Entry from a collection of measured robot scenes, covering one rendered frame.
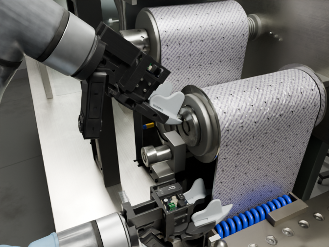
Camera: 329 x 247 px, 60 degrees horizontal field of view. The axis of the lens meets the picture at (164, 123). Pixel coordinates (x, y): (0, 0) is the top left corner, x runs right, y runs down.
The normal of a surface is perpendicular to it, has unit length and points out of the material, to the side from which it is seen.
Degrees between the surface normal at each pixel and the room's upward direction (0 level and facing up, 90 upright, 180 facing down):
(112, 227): 13
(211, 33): 71
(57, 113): 0
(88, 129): 90
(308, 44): 90
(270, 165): 90
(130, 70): 50
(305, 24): 90
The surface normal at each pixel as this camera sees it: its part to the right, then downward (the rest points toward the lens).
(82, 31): 0.72, -0.23
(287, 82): 0.17, -0.58
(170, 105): 0.42, 0.48
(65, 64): 0.10, 0.80
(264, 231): 0.00, -0.84
